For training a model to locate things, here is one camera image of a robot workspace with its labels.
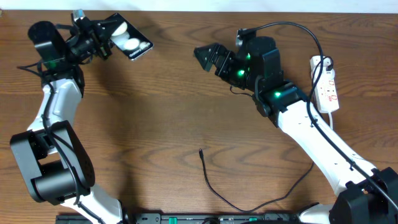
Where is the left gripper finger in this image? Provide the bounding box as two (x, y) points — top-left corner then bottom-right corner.
(93, 19), (121, 33)
(99, 44), (113, 60)

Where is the black Samsung flip phone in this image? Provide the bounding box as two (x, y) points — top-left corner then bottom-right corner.
(109, 13), (154, 60)

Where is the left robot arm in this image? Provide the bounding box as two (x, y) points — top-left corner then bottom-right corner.
(10, 14), (133, 223)

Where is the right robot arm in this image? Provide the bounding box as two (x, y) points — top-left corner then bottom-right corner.
(193, 37), (397, 223)

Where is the white USB charger plug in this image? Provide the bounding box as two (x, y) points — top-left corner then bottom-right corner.
(322, 65), (335, 80)

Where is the white power strip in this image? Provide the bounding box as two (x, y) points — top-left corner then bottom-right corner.
(310, 55), (340, 114)

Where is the black charging cable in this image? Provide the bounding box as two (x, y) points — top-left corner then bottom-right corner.
(198, 56), (335, 214)

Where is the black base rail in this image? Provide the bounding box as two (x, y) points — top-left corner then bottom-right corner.
(55, 212), (302, 224)

